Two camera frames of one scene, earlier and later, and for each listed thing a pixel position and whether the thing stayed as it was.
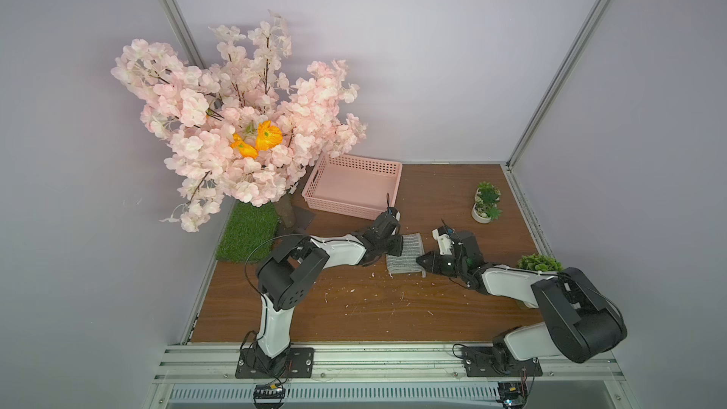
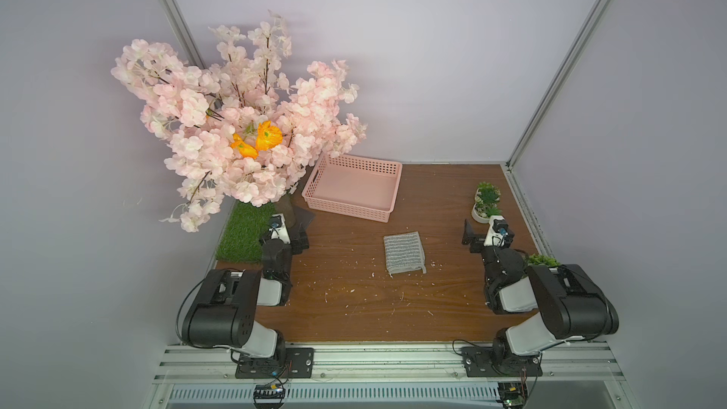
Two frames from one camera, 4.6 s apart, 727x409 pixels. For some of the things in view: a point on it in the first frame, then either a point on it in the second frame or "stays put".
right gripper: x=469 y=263 -> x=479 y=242
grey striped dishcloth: x=413 y=248 stays put
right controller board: x=511 y=394 stays put
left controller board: x=269 y=396 stays put
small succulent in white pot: x=487 y=207 stays put
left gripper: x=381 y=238 -> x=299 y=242
